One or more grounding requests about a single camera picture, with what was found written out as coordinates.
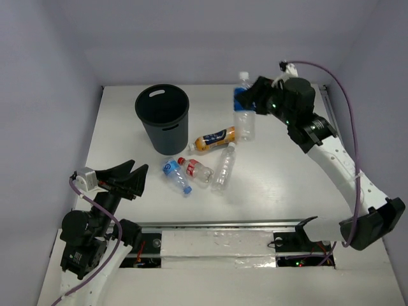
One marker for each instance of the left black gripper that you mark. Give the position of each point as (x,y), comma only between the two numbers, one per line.
(118,186)

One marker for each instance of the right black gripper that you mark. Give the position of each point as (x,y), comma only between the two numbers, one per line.
(257,93)

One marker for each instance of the dark blue label bottle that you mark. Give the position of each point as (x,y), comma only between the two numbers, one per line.
(244,120)

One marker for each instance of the light blue label water bottle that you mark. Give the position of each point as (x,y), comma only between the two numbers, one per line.
(176,176)

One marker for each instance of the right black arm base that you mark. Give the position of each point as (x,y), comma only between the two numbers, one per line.
(297,241)

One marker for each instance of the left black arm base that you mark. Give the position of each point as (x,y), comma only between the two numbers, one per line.
(130,239)

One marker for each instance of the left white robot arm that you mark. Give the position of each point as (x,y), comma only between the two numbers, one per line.
(96,242)

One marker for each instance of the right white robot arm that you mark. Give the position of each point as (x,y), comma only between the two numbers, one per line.
(377,213)

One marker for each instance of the dark grey plastic bin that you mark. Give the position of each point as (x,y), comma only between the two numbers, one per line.
(163,110)

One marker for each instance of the orange drink bottle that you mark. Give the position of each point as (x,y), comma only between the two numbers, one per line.
(208,142)

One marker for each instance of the red label clear bottle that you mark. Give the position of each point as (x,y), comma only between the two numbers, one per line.
(196,171)

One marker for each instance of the clear unlabelled plastic bottle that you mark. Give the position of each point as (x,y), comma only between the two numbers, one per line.
(222,175)

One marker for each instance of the white foam block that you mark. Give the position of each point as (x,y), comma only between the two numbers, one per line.
(229,249)

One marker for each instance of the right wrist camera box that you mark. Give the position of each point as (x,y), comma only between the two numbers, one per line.
(288,69)

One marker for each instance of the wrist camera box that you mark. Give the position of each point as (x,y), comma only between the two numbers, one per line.
(86,180)
(288,69)

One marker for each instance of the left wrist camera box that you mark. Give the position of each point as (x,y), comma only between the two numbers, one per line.
(86,180)

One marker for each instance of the aluminium rail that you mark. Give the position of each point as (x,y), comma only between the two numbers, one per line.
(220,224)

